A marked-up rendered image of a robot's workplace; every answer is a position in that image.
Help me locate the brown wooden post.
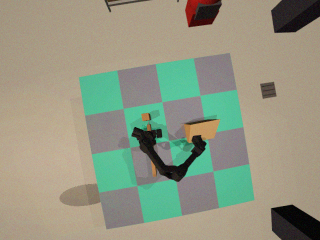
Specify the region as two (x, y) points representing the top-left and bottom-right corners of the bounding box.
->
(141, 113), (151, 121)

